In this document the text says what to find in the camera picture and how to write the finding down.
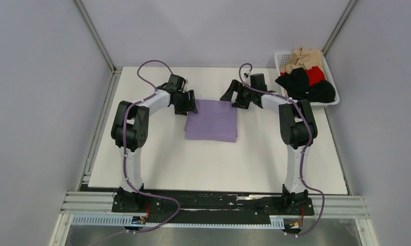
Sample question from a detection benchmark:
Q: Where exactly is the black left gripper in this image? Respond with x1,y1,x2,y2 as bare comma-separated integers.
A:
173,90,198,116

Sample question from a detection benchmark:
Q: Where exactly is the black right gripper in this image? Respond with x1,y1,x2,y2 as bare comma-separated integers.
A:
220,80,255,110

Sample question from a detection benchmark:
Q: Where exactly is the purple t shirt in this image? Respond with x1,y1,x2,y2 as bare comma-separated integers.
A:
184,99,238,143

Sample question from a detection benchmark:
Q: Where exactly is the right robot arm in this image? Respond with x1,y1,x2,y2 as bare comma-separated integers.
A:
220,74,318,214

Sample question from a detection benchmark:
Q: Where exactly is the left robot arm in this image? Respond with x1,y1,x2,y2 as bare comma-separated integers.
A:
111,74,198,212

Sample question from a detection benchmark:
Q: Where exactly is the black t shirt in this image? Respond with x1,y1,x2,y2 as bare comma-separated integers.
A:
275,67,336,104

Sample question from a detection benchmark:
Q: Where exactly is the beige t shirt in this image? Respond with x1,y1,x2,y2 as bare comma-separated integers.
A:
280,48,324,74

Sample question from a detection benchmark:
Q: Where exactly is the red t shirt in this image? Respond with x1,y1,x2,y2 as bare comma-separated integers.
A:
276,67,326,89

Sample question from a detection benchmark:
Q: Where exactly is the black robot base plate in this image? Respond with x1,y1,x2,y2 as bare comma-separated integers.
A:
112,190,315,224

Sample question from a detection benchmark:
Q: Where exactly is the right aluminium corner post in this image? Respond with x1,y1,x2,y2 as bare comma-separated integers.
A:
322,0,359,56

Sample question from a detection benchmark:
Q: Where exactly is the aluminium corner post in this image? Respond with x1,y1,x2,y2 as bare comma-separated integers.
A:
73,0,116,73
322,0,359,56

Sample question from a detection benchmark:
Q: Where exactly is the white slotted cable duct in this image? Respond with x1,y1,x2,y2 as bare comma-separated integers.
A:
70,214,285,230

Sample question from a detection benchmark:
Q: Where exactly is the aluminium frame rail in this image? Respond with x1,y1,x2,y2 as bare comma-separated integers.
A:
60,192,370,219

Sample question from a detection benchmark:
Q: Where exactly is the left aluminium corner post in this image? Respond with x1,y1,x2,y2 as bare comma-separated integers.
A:
73,0,116,73

